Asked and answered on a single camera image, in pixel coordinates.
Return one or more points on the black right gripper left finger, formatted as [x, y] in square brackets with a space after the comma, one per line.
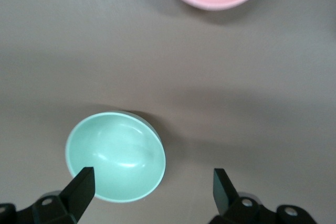
[76, 200]

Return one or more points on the pale green bowl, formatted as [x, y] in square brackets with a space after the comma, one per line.
[118, 145]

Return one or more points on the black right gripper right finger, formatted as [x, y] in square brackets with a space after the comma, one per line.
[225, 203]

